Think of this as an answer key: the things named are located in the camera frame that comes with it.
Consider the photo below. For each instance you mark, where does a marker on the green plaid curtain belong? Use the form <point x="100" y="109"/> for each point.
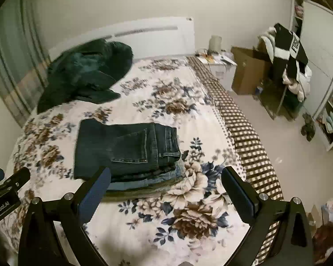
<point x="14" y="61"/>

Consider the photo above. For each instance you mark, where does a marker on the pair of green slippers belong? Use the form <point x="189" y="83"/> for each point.
<point x="308" y="127"/>

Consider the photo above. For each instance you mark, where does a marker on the folded olive pants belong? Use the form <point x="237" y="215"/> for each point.
<point x="133" y="193"/>

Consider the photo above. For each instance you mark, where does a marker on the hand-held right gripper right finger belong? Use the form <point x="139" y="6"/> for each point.
<point x="240" y="196"/>

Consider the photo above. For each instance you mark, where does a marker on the chair piled with clothes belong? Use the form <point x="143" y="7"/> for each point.
<point x="297" y="87"/>

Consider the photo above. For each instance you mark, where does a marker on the dark green fleece blanket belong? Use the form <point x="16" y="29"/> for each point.
<point x="83" y="72"/>

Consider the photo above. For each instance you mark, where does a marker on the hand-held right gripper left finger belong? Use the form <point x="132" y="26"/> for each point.
<point x="95" y="189"/>

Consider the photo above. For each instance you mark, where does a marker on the white bed headboard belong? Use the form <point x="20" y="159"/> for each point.
<point x="144" y="37"/>

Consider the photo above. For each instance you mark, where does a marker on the large cardboard box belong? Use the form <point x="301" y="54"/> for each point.
<point x="248" y="72"/>

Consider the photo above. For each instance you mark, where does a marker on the white wardrobe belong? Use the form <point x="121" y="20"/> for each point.
<point x="322" y="61"/>

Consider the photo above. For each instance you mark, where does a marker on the brown checked bed sheet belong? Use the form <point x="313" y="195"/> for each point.
<point x="238" y="127"/>

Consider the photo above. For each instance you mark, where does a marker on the white nightstand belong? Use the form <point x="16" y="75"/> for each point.
<point x="224" y="70"/>

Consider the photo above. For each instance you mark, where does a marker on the bed with floral cover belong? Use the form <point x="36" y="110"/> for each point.
<point x="161" y="116"/>

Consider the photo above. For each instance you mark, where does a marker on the white table lamp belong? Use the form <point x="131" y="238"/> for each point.
<point x="215" y="43"/>

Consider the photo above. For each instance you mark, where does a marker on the folded light blue jeans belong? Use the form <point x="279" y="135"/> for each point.
<point x="161" y="177"/>

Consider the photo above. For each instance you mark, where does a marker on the dark blue jeans pants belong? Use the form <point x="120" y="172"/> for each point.
<point x="119" y="146"/>

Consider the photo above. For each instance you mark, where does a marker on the black and white jacket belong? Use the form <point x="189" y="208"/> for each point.
<point x="290" y="52"/>

